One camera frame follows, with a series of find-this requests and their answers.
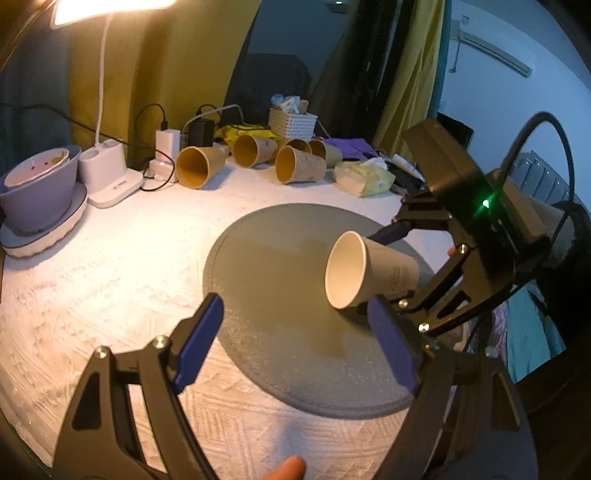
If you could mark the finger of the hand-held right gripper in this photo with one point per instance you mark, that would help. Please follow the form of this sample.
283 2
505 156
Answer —
392 233
431 295

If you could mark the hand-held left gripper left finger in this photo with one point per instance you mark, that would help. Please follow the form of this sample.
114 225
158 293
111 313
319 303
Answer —
198 341

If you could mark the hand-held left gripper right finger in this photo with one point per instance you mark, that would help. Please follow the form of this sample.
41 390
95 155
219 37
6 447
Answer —
392 341

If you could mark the white paper cup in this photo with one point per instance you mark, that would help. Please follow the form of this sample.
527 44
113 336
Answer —
364 277

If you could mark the brown paper cup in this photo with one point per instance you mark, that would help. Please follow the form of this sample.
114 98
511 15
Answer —
299 165
327 153
300 145
198 166
253 150

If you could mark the person's left hand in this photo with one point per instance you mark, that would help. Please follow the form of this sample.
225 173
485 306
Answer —
288 470

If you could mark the tissue packet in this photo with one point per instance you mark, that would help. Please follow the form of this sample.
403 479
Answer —
364 179

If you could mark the white tube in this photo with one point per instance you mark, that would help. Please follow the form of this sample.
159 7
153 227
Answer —
407 164

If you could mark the white radiator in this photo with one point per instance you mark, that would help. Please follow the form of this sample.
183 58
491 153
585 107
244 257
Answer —
547 177

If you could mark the purple cloth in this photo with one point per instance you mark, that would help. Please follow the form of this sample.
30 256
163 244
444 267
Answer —
352 147

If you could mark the grey round mat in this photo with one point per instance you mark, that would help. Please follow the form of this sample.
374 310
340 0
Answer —
286 304

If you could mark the white woven basket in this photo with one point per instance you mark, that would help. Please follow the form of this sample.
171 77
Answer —
293 123

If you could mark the white air conditioner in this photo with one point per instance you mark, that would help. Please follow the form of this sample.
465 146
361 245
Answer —
496 48

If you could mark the white desk lamp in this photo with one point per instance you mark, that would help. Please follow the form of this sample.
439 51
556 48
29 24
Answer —
108 177

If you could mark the black chair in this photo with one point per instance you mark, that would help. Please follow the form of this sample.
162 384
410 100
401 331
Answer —
272 87

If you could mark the white round plate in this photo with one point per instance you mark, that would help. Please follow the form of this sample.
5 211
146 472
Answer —
44 233

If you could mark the yellow packet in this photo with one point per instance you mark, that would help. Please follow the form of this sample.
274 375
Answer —
231 133

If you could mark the white charger block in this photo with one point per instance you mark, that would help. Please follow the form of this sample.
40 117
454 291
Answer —
168 144

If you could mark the black power adapter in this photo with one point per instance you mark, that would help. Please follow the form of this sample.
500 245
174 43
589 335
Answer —
201 132

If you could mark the purple bowl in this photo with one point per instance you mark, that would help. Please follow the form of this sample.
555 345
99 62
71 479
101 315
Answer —
41 196

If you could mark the white bowl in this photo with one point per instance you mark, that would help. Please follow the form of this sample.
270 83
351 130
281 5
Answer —
37 168

